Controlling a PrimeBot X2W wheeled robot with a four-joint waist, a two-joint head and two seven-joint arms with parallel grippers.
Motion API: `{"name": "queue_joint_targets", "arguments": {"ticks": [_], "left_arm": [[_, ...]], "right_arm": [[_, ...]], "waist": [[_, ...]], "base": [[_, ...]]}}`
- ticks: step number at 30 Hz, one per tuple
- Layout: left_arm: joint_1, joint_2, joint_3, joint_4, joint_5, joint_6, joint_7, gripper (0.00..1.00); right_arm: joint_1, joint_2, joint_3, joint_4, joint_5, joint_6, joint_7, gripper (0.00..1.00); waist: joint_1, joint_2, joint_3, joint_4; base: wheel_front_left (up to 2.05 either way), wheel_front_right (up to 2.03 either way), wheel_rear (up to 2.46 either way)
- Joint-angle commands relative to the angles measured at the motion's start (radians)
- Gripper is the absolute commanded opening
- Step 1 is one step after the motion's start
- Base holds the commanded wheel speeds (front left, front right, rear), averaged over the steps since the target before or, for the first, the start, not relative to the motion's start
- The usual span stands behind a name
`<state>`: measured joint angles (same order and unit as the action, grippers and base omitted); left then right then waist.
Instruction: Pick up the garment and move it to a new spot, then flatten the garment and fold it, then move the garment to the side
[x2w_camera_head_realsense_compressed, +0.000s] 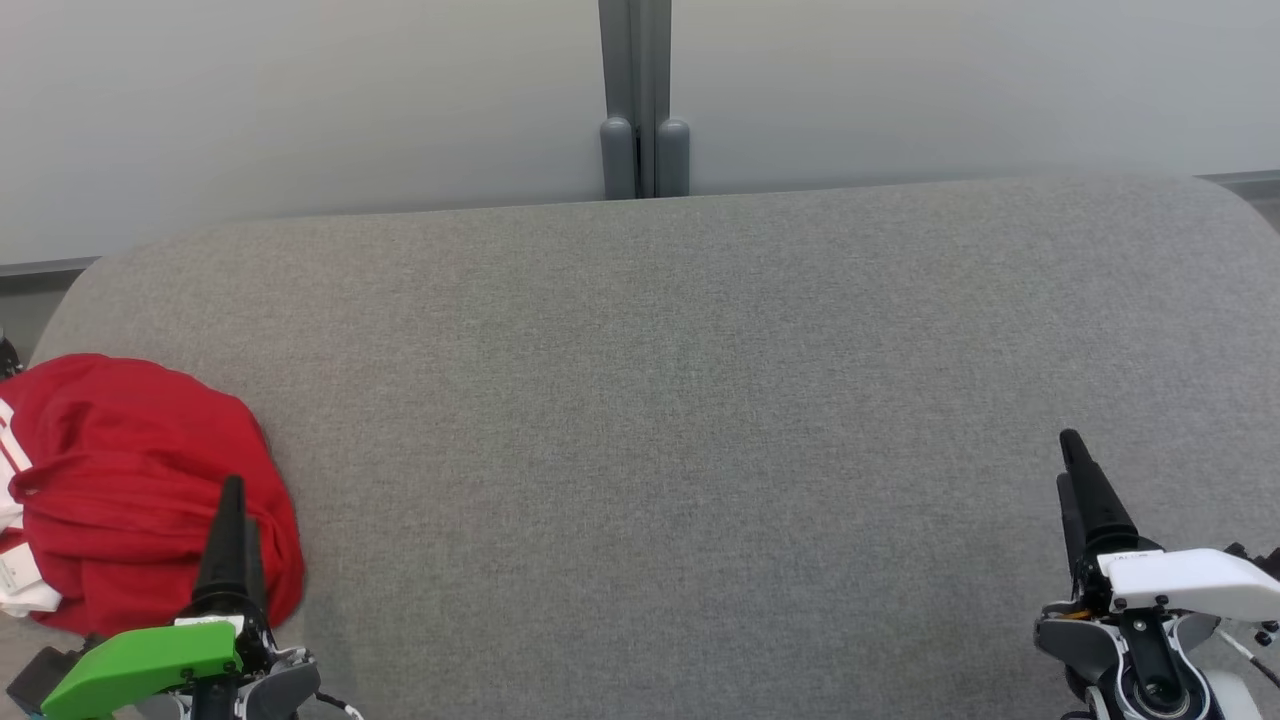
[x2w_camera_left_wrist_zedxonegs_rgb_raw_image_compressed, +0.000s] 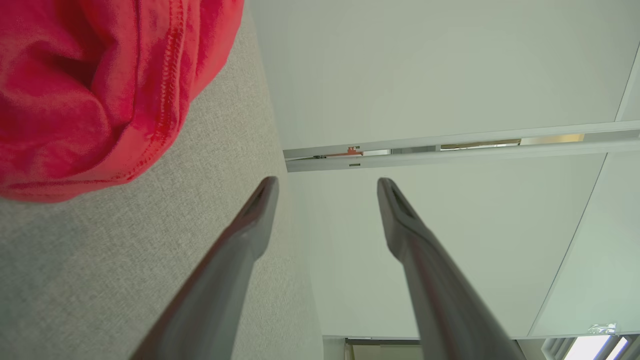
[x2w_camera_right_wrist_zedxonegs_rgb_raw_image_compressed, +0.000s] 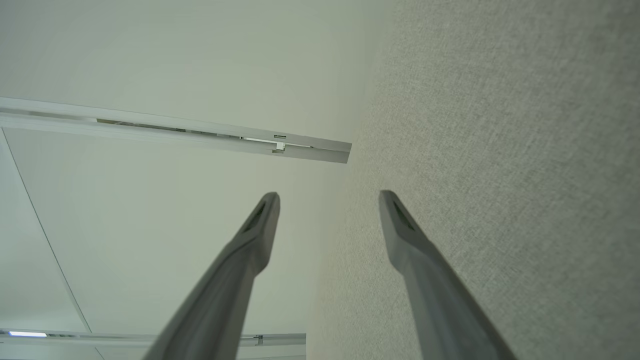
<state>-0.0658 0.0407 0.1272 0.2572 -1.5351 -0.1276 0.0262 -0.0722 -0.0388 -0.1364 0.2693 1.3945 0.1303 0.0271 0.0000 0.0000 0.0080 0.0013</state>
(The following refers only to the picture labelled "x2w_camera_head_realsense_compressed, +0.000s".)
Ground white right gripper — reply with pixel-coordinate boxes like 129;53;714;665
1058;432;1280;621

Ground thin right arm cable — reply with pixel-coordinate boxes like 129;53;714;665
1220;628;1280;693

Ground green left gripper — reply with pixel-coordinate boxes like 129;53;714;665
40;476;276;720

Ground red white Bulls jersey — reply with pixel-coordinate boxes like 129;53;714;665
5;353;306;641

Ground red white garment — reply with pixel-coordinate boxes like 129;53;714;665
0;398;63;619

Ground grey double partition post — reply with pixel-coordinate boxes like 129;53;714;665
598;0;693;201

